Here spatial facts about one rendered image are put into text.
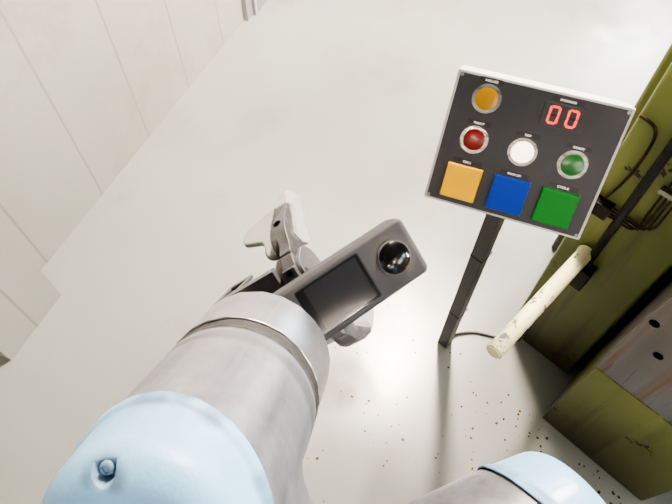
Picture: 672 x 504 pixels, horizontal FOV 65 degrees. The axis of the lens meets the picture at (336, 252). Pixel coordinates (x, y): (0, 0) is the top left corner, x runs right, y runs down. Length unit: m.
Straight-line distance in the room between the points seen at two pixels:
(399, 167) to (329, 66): 0.84
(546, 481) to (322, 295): 0.17
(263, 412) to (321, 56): 3.02
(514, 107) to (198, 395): 1.00
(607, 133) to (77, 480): 1.08
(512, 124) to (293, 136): 1.71
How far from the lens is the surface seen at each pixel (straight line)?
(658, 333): 1.45
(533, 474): 0.33
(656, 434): 1.77
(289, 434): 0.25
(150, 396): 0.23
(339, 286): 0.37
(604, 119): 1.16
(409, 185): 2.51
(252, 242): 0.48
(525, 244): 2.42
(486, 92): 1.14
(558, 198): 1.19
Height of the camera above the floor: 1.87
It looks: 56 degrees down
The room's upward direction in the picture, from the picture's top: straight up
